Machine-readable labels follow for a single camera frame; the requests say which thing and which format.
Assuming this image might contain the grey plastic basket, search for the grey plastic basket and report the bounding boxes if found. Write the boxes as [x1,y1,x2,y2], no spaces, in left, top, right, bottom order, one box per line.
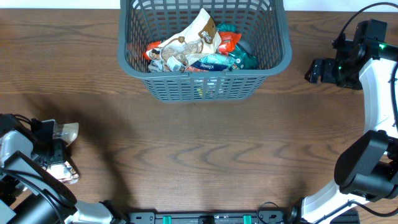
[118,0,292,101]

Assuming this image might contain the right black cable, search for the right black cable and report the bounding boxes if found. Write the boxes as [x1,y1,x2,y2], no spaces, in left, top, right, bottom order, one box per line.
[337,2,398,44]

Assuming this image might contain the small white tissue packet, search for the small white tissue packet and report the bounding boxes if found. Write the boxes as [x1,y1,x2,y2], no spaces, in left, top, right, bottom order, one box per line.
[199,53,236,67]

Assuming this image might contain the orange spaghetti packet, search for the orange spaghetti packet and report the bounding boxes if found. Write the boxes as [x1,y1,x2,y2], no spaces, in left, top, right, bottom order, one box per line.
[143,32,242,60]

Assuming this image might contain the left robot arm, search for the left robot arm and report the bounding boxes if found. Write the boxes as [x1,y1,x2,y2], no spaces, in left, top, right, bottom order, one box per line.
[1,114,129,224]

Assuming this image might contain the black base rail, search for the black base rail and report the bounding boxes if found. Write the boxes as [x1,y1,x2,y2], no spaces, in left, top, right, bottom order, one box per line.
[129,207,288,224]

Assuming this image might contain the black cable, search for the black cable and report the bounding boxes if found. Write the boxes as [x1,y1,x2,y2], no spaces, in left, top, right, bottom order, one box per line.
[0,113,66,224]
[337,2,398,44]

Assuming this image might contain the green Nescafe coffee bag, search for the green Nescafe coffee bag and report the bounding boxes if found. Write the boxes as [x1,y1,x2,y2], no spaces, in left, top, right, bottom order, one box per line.
[216,23,258,70]

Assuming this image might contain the Kleenex tissue multipack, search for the Kleenex tissue multipack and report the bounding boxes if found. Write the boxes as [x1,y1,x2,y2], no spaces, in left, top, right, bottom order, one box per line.
[147,58,233,73]

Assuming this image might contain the beige snack pouch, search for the beige snack pouch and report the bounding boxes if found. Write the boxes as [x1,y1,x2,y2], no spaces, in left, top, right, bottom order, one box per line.
[45,122,80,185]
[146,8,221,72]

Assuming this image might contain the left black cable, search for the left black cable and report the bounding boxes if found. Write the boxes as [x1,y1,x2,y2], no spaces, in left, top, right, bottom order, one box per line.
[0,113,66,224]

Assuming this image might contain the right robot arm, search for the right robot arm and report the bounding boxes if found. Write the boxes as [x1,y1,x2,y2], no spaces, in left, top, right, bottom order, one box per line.
[287,19,397,223]

